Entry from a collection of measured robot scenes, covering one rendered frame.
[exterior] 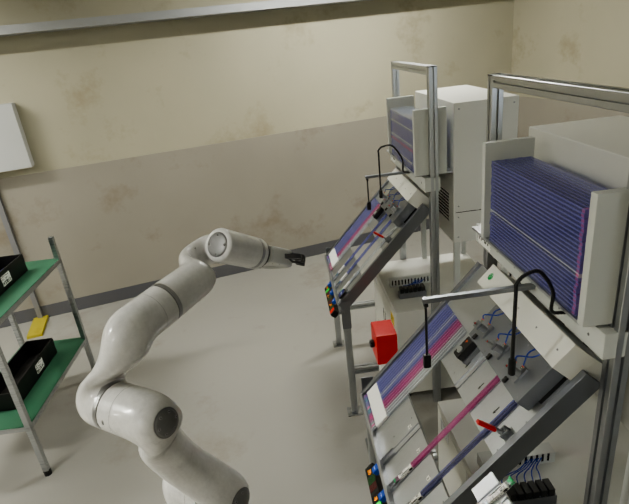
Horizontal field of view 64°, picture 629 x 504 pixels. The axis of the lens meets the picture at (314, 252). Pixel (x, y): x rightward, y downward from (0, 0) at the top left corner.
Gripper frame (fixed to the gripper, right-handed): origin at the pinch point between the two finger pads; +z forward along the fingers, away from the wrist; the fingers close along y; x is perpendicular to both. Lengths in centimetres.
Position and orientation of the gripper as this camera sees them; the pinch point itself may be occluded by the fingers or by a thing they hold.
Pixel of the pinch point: (288, 261)
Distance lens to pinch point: 147.6
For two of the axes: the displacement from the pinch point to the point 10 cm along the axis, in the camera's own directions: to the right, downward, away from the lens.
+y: 8.6, -0.6, -5.0
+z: 5.0, 1.4, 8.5
